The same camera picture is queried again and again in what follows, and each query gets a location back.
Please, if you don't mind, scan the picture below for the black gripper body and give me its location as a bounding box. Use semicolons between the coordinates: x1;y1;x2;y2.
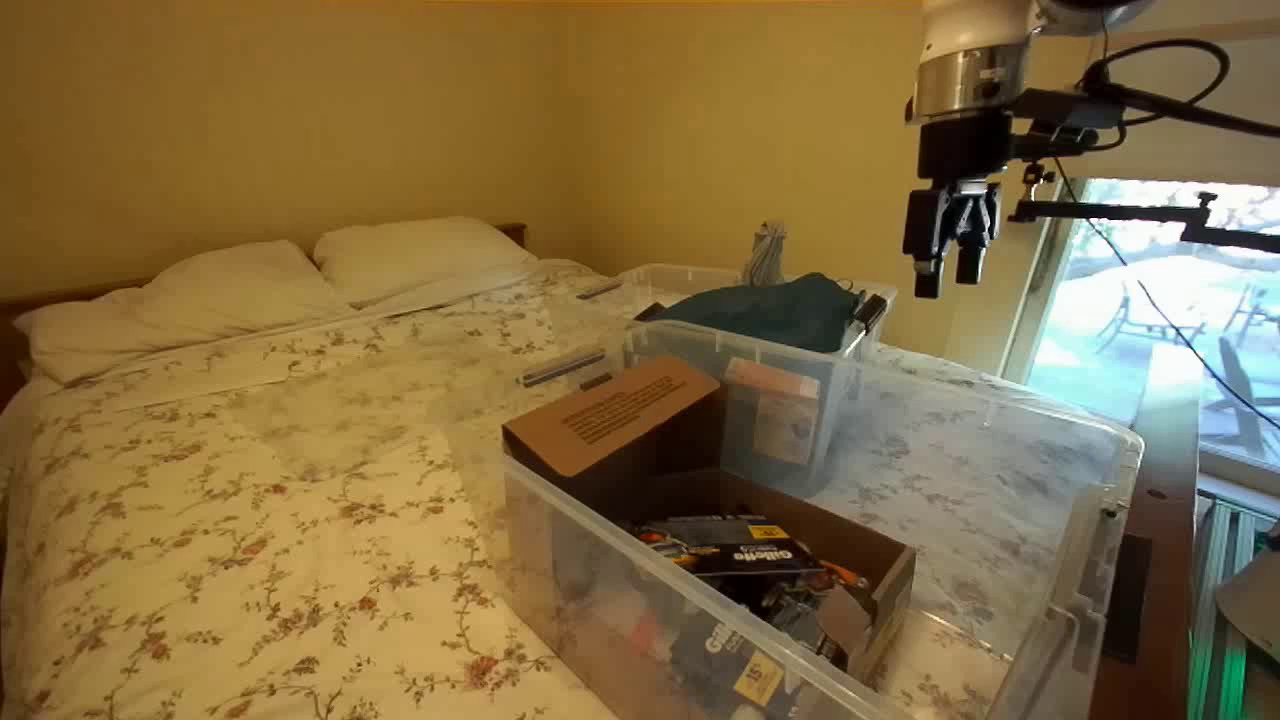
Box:
905;114;1037;265

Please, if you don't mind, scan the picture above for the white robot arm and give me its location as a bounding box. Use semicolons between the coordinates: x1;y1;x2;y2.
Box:
905;0;1151;302

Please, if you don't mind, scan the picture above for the brown cardboard box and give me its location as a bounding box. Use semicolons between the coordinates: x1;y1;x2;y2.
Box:
505;356;916;679

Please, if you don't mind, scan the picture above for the dark teal cloth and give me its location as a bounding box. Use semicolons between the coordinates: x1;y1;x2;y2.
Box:
643;271;860;351

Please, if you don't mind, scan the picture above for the small clear plastic bin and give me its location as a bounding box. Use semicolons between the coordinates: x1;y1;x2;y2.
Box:
618;265;890;491

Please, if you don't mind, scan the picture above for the large clear plastic bin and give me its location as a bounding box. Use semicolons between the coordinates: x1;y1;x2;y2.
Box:
490;356;1140;720

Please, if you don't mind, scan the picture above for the right white pillow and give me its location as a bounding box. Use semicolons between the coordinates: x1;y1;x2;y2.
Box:
311;215;532;308

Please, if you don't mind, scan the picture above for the white pillow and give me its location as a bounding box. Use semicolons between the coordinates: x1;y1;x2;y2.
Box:
311;215;532;308
15;240;352;386

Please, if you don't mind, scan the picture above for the floral bed duvet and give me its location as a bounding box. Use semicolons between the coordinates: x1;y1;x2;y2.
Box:
4;259;652;720

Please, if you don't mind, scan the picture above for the left white pillow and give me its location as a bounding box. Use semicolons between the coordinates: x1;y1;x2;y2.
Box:
15;240;352;386

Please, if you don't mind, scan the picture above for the window with white frame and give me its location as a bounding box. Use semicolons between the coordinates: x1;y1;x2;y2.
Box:
1024;181;1280;497

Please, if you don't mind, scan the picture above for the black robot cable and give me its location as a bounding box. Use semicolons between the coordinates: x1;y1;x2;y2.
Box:
1051;38;1280;432

